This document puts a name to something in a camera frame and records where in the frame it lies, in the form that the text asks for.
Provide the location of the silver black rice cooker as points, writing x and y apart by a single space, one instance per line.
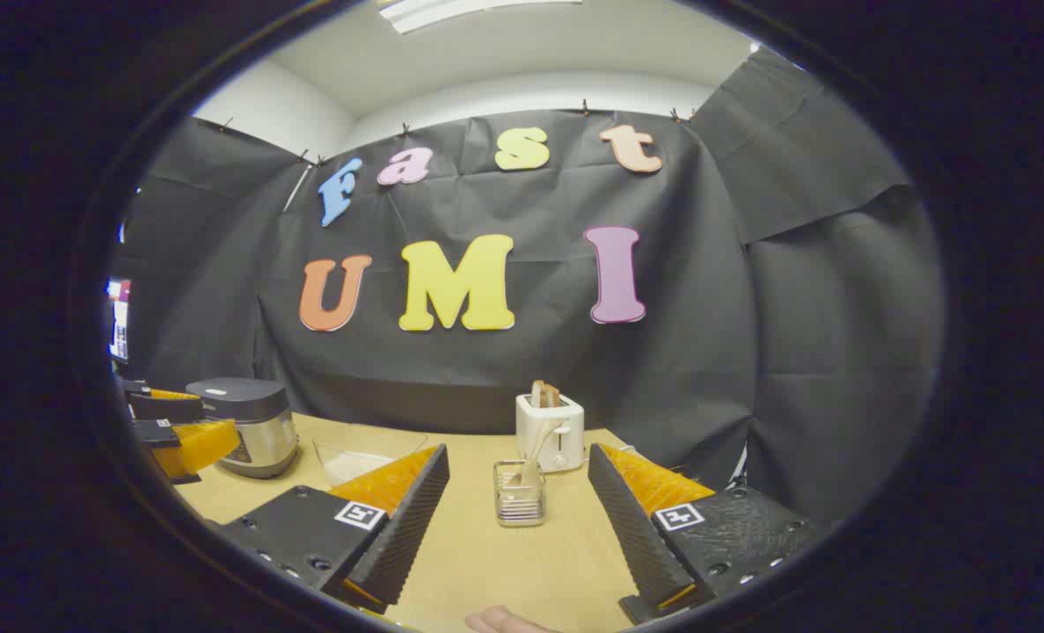
253 431

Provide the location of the black backdrop cloth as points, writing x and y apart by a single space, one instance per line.
530 369

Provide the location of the brown crust bread slice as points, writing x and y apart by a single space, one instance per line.
553 396

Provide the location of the computer monitor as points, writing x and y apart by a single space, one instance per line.
120 321

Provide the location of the clear plastic container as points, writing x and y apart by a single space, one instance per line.
354 448

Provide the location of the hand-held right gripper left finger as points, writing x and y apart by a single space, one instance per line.
412 527

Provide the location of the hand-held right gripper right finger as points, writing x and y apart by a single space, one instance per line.
631 536

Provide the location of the ceiling light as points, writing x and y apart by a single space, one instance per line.
478 10

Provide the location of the white toaster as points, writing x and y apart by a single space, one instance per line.
565 431

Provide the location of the wooden spoon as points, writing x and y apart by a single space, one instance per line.
539 448

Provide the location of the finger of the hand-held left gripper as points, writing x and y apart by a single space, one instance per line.
192 444
165 408

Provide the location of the white rice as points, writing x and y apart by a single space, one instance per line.
354 468

